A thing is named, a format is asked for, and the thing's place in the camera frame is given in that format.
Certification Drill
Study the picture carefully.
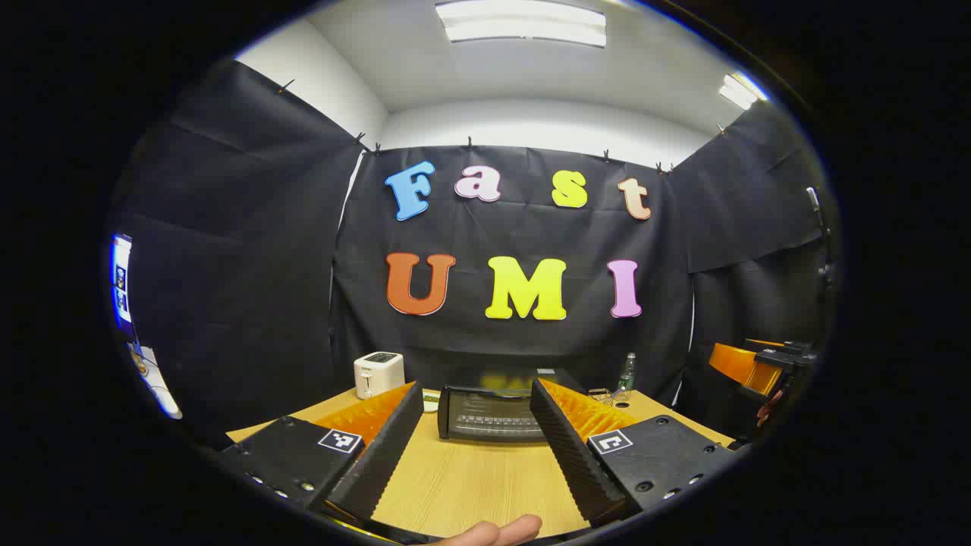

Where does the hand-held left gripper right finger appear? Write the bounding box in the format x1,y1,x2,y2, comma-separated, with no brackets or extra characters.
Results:
529,378,740,529

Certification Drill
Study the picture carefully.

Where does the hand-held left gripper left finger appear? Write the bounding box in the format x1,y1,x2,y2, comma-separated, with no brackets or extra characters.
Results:
216,381,426,524

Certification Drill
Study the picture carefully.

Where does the black electric oven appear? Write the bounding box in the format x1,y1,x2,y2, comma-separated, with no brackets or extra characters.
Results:
438,368,586,443

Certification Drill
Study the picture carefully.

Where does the white toaster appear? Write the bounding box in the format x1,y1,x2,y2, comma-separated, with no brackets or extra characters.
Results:
354,351,406,400

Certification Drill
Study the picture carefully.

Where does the small ceiling light panel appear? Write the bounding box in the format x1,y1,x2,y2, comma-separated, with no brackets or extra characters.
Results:
718,71,768,111

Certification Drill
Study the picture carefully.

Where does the lit screen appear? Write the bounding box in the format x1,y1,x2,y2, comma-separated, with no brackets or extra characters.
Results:
109,233,134,336

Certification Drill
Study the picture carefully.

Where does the large ceiling light panel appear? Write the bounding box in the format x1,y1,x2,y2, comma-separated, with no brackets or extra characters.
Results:
435,0,608,49

